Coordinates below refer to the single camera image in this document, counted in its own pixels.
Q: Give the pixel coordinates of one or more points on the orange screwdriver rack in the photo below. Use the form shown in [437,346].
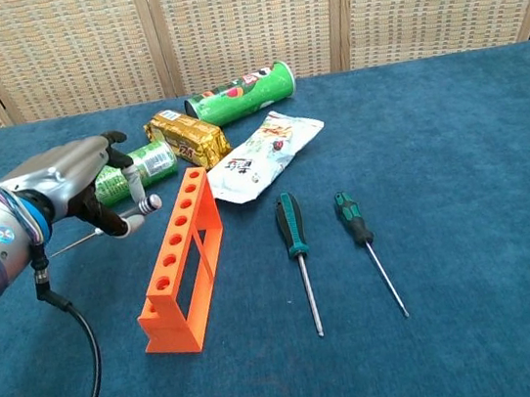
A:
[170,335]

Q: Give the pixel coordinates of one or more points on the white snack bag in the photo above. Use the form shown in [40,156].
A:
[259,160]

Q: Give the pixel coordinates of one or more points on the green drink can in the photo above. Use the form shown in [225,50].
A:
[156,162]

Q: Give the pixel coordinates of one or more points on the green black short screwdriver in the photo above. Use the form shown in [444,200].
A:
[353,220]

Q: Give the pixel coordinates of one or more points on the green chips tube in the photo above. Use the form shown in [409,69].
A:
[241,98]

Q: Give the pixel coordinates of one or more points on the black silver precision screwdriver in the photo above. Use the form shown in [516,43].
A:
[152,203]

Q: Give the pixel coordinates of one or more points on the blue table cloth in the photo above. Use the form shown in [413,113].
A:
[447,232]

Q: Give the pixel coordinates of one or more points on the teal black long screwdriver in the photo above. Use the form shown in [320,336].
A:
[290,224]

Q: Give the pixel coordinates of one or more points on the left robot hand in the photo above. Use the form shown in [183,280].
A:
[64,172]

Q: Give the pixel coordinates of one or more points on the gold foil snack pack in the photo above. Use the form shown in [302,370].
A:
[187,135]

